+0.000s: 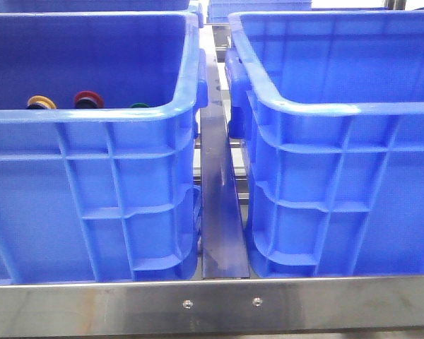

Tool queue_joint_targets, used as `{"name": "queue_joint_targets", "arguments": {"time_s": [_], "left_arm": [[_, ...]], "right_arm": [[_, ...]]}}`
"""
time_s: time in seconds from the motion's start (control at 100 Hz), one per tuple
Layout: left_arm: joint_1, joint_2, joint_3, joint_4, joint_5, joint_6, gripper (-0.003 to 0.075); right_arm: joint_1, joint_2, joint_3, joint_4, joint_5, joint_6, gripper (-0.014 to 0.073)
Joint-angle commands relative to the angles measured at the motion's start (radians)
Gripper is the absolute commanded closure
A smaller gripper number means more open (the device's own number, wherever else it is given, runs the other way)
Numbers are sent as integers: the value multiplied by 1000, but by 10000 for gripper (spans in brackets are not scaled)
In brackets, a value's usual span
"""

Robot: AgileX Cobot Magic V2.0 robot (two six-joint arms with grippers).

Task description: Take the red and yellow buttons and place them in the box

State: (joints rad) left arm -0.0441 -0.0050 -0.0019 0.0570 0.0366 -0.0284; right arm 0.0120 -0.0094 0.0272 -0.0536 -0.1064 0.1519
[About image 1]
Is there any red push button switch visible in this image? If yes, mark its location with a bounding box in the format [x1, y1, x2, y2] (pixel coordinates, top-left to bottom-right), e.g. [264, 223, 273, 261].
[74, 90, 104, 109]

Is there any yellow push button switch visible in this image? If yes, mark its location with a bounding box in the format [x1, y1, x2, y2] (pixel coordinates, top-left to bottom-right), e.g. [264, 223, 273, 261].
[26, 95, 57, 109]

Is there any steel divider bar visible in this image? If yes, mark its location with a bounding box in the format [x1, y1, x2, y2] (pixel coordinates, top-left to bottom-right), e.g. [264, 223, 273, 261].
[199, 49, 252, 280]

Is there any left blue plastic bin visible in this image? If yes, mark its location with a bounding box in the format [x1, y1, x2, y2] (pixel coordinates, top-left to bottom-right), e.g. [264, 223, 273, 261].
[0, 12, 208, 285]

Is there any blue plastic bin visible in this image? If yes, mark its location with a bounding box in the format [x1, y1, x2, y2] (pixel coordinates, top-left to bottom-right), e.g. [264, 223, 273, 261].
[225, 10, 424, 278]
[0, 12, 208, 285]

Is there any right blue plastic bin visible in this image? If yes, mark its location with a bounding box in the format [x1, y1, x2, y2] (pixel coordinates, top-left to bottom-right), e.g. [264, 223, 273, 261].
[225, 10, 424, 278]

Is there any rear right blue bin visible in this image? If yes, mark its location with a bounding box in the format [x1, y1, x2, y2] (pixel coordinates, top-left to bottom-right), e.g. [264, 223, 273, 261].
[207, 0, 312, 23]

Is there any rear left blue bin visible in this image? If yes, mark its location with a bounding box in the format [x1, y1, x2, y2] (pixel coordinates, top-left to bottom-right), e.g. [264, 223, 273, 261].
[0, 0, 204, 28]

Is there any green push button switch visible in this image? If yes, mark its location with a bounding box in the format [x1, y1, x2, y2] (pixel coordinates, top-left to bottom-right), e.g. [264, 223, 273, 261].
[130, 102, 150, 108]

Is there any steel front rail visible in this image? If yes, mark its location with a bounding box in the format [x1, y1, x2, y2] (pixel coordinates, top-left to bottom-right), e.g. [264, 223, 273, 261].
[0, 275, 424, 338]

